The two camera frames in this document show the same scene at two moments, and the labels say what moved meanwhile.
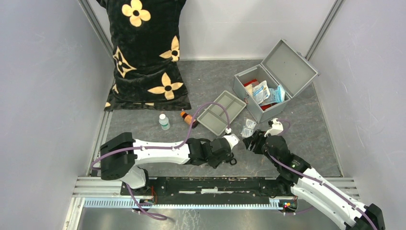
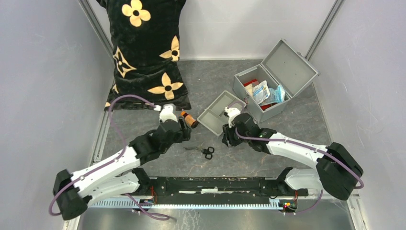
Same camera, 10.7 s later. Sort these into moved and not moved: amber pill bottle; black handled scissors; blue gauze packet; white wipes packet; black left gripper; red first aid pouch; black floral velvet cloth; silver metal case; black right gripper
Moved: black right gripper; black handled scissors; black left gripper
Not moved: black floral velvet cloth; white wipes packet; blue gauze packet; red first aid pouch; amber pill bottle; silver metal case
